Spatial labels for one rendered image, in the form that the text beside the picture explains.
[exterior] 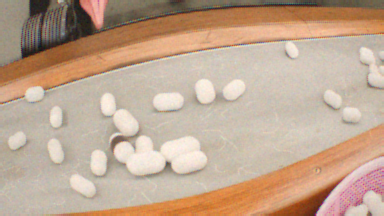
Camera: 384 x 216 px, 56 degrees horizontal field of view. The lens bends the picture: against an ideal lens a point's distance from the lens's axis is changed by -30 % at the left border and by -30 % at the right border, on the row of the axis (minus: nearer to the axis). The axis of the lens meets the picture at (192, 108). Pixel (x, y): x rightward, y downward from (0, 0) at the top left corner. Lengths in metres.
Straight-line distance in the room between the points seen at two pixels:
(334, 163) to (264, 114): 0.15
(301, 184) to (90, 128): 0.26
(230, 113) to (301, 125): 0.09
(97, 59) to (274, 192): 0.36
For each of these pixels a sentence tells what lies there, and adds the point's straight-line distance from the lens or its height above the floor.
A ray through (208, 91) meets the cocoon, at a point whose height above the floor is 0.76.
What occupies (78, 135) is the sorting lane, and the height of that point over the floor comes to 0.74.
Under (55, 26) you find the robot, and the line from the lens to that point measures 0.86.
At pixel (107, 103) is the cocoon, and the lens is 0.54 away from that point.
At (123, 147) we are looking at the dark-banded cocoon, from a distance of 0.46.
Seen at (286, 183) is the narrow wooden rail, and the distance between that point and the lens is 0.40.
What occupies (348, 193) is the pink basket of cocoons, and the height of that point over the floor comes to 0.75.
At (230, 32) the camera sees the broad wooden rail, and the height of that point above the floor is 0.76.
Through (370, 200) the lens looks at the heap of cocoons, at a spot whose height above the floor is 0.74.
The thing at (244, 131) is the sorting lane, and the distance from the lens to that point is 0.51.
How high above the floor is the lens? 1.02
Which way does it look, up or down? 31 degrees down
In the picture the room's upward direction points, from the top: 4 degrees counter-clockwise
